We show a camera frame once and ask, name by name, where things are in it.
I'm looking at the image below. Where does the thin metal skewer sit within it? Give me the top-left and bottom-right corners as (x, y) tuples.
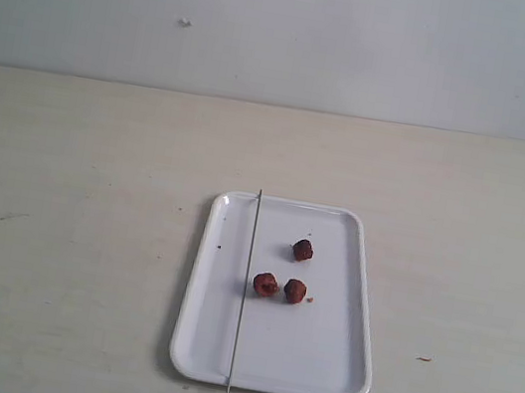
(225, 189), (263, 393)

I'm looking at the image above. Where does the red-brown food piece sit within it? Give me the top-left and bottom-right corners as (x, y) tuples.
(292, 239), (314, 262)
(283, 279), (307, 304)
(253, 272), (279, 297)

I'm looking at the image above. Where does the white rectangular plastic tray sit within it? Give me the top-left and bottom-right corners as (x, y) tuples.
(169, 191), (372, 393)

